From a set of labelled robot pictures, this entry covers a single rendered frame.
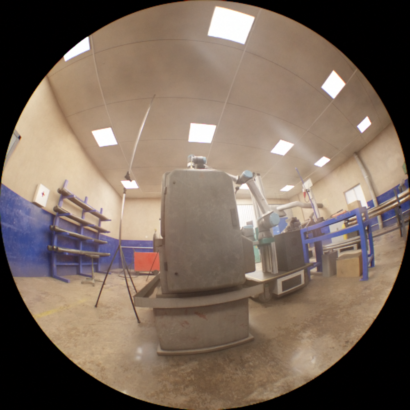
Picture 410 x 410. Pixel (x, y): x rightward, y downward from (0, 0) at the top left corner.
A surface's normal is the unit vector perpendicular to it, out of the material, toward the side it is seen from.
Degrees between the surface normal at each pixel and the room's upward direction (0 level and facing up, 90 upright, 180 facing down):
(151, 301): 90
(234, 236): 90
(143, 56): 180
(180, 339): 90
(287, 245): 90
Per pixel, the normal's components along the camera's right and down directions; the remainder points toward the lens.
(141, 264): 0.51, -0.33
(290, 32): 0.07, 0.94
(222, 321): 0.18, -0.35
